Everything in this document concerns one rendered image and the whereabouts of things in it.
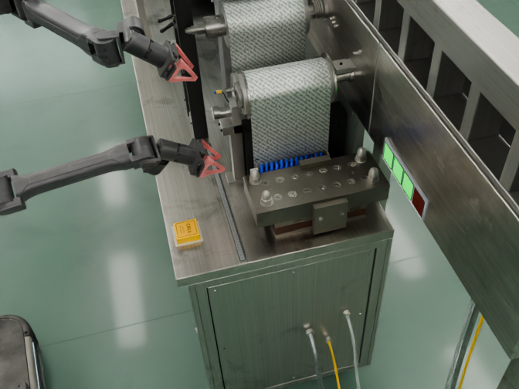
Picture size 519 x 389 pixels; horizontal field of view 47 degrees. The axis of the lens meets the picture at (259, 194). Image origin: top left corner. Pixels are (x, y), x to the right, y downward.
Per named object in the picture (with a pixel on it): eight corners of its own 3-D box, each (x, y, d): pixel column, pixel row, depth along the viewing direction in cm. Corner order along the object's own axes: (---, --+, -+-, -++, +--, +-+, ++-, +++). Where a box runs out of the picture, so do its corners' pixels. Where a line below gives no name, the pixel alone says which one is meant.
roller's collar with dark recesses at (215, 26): (204, 32, 183) (201, 13, 179) (222, 28, 184) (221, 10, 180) (208, 42, 179) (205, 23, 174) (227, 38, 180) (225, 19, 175)
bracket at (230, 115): (224, 175, 196) (215, 99, 175) (242, 171, 197) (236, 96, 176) (227, 185, 193) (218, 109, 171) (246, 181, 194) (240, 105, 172)
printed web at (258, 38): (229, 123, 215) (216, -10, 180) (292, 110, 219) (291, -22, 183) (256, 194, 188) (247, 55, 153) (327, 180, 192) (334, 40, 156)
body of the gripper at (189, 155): (196, 177, 170) (172, 171, 167) (190, 155, 178) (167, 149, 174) (205, 160, 167) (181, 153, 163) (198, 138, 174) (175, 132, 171)
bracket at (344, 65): (330, 65, 172) (330, 59, 171) (349, 62, 173) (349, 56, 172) (336, 75, 169) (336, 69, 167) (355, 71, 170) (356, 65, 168)
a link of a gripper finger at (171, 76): (191, 93, 160) (161, 79, 154) (186, 79, 165) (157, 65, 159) (205, 73, 157) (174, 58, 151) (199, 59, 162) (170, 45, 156)
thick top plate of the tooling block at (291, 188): (244, 191, 181) (242, 176, 176) (368, 164, 187) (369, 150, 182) (257, 228, 169) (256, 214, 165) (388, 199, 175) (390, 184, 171)
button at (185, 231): (174, 228, 180) (172, 222, 179) (196, 223, 181) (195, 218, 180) (178, 245, 175) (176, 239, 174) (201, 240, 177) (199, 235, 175)
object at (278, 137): (254, 167, 181) (250, 119, 168) (327, 152, 184) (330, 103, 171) (254, 168, 180) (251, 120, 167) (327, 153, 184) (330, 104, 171)
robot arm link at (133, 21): (104, 69, 153) (96, 39, 146) (102, 46, 161) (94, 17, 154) (150, 62, 154) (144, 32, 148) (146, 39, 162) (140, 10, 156)
